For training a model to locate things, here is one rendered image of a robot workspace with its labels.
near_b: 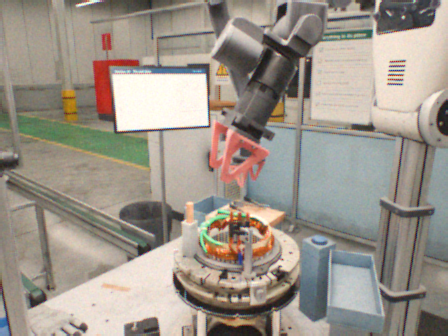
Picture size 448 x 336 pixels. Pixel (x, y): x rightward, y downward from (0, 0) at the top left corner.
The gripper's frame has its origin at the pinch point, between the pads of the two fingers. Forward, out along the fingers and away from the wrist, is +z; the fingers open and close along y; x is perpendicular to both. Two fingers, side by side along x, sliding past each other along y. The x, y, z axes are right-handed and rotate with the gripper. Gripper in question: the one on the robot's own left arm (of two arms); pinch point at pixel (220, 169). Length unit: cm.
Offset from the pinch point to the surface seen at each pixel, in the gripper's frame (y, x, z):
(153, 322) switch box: -34, 16, 53
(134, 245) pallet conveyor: -100, 14, 64
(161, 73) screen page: -134, -9, -13
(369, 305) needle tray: -5, 48, 13
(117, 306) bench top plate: -51, 9, 64
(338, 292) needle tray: -10.7, 44.4, 15.3
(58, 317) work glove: -47, -7, 70
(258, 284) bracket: -8.3, 22.7, 19.6
